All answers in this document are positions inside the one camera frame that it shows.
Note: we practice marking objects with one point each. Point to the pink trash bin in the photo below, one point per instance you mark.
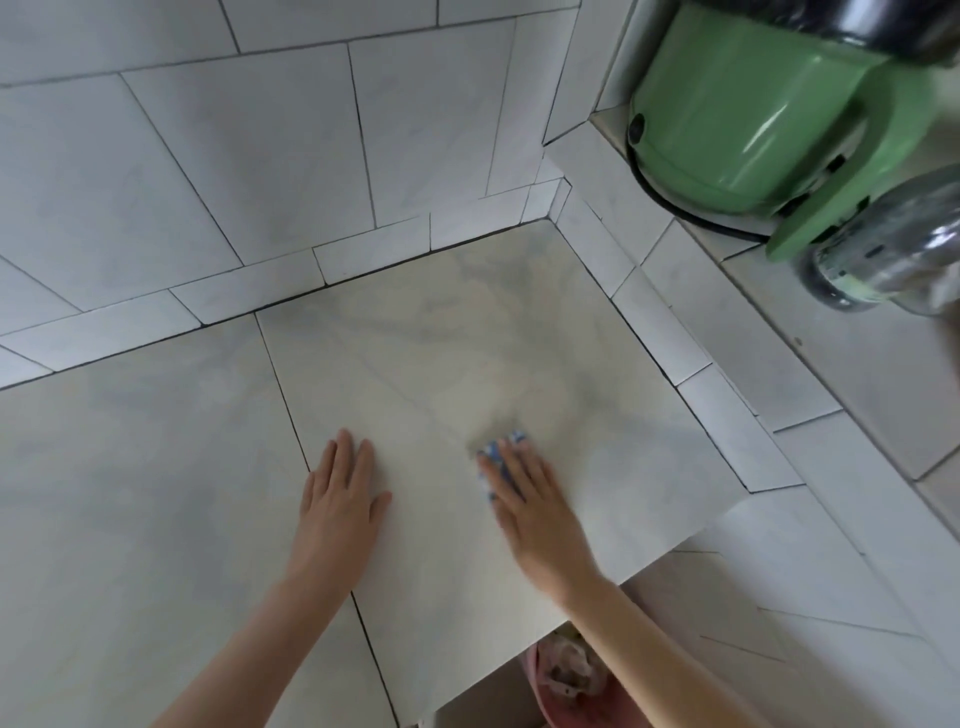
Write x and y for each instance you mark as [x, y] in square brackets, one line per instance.
[547, 705]

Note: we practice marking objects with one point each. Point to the green enamel pot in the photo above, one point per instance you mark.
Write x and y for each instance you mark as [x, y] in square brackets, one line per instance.
[735, 112]

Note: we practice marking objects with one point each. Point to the person's right forearm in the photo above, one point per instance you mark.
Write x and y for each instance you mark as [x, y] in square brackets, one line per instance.
[667, 667]

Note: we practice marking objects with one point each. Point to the person's right hand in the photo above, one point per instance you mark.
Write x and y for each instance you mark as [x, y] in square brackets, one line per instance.
[544, 525]

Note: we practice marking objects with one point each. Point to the clear plastic bottle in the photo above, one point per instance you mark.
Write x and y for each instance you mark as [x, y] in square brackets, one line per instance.
[877, 247]

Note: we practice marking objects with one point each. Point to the person's left forearm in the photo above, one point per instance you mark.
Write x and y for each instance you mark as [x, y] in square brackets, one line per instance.
[247, 660]

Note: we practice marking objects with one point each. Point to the person's left hand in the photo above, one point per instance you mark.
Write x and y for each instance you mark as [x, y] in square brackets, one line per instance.
[337, 510]

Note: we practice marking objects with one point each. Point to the blue white wavy cloth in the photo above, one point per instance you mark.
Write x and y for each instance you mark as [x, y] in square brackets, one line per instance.
[491, 454]

